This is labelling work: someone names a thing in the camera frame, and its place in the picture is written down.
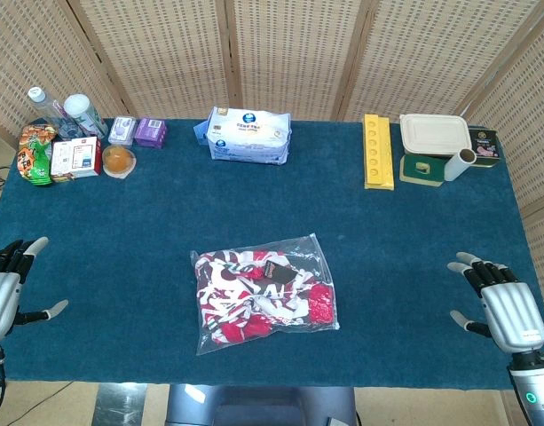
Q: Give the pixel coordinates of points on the shiny metal table leg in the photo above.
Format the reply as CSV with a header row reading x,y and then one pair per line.
x,y
120,406

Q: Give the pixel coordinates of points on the dark luncheon meat tin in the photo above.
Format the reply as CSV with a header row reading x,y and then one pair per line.
x,y
486,146

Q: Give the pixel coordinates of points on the white-lid green print cup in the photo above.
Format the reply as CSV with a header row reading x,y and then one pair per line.
x,y
83,113

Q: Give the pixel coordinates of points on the orange jelly cup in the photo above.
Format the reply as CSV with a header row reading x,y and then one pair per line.
x,y
118,160

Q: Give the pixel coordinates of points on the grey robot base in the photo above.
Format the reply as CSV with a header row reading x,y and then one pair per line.
x,y
254,408

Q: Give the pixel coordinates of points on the red white patterned garment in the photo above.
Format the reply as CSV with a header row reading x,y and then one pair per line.
x,y
236,293

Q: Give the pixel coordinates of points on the beige lidded lunch box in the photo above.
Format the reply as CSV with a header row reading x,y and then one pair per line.
x,y
433,133

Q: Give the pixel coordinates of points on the pale purple packaged box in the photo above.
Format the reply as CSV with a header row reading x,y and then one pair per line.
x,y
123,129

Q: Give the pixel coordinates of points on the white paper roll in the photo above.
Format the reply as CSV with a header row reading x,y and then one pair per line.
x,y
458,166

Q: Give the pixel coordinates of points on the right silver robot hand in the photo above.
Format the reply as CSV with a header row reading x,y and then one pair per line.
x,y
515,310

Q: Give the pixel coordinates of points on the green gold tin box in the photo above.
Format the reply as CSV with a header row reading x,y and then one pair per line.
x,y
422,171

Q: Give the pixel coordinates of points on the clear water bottle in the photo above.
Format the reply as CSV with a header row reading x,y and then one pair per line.
x,y
45,106

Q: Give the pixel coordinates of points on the black hang tag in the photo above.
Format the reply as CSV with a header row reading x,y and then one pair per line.
x,y
278,271

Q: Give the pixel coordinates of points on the yellow holed plastic tray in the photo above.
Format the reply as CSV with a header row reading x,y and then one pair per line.
x,y
378,155

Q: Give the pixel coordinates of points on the blue carpet table mat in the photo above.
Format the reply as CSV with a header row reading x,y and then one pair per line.
x,y
120,222

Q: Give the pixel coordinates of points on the clear plastic zip bag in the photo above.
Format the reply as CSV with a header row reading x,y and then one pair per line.
x,y
307,248

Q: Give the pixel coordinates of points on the white blue tissue pack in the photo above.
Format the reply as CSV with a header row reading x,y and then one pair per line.
x,y
249,137

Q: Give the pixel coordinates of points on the purple carton box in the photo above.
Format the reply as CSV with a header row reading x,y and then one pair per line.
x,y
151,131

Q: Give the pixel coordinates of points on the woven bamboo folding screen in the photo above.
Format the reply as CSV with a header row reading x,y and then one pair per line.
x,y
298,53

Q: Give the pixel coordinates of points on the white red carton box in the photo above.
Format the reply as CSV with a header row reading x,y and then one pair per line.
x,y
74,157

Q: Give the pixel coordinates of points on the orange green snack bag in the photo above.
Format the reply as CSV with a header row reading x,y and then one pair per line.
x,y
32,155

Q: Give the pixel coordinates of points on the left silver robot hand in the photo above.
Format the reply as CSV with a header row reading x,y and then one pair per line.
x,y
3,288

